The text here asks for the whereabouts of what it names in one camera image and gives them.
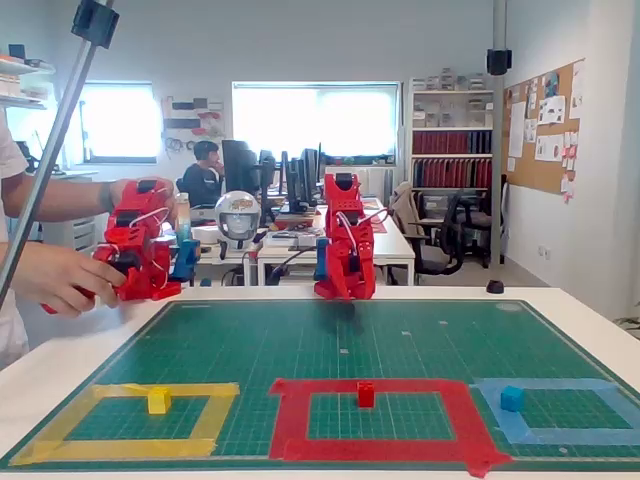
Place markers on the operator left hand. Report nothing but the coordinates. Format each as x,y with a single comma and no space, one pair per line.
120,189

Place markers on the green cutting mat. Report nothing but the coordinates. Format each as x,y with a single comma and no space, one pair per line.
250,350

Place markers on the black office chair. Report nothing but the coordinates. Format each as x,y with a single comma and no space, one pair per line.
477,220
432,260

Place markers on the white motorcycle helmet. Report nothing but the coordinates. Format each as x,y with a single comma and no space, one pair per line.
237,210

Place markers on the beige jacket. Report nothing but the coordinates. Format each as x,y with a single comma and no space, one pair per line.
405,210

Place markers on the yellow tape square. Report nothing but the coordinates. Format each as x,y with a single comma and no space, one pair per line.
125,447

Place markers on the blue tape square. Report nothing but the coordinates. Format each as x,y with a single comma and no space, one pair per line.
575,436

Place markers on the black computer monitor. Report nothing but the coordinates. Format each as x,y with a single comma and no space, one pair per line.
240,167
296,180
311,170
267,172

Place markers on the red tape square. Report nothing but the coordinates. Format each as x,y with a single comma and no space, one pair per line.
290,420

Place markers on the blue table clamp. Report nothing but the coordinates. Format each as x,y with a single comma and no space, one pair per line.
322,255
187,255

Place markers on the cork pin board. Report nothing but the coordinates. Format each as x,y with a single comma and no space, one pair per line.
530,175

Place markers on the blue toy brick cube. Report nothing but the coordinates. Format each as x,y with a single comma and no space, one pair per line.
512,399

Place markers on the yellow toy brick cube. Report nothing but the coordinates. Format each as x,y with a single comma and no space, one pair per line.
159,401

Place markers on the red leader arm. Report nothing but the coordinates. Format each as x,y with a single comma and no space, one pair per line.
140,240

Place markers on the dark wrist band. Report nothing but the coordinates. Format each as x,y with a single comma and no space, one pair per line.
106,196

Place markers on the wide bright window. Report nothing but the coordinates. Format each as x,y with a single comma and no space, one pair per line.
315,120

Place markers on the red robot arm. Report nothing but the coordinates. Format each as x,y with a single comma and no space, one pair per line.
342,200

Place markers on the operator white shirt torso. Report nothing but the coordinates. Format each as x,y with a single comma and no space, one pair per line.
7,340

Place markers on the black pole clamp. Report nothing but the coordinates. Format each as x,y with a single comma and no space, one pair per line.
95,22
499,61

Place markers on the vertical metal pole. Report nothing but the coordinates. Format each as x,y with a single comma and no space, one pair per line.
498,150

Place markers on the white shelving unit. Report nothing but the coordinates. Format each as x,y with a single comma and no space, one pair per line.
452,129

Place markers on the slanted metal pole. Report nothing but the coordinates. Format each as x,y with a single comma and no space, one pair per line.
55,135

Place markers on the operator right hand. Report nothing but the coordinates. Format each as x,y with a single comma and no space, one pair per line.
55,275

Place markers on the white wall shelf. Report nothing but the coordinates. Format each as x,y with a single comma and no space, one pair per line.
35,67

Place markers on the clear drink bottle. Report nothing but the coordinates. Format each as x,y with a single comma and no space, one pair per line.
182,220

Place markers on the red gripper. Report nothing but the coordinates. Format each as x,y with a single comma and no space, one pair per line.
345,272

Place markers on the seated person dark shirt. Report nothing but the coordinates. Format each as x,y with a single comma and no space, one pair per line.
200,185

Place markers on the white pinned drawing sheet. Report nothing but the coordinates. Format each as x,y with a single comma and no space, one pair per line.
551,110

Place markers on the white wall socket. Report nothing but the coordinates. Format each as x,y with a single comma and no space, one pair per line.
543,252

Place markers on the red toy brick cube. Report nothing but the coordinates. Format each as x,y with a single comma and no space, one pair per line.
365,395

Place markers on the tall white pinned paper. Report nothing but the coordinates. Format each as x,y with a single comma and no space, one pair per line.
517,130

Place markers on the operator left forearm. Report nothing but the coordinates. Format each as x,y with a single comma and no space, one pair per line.
65,200

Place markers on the small bright window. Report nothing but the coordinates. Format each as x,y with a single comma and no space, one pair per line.
120,122

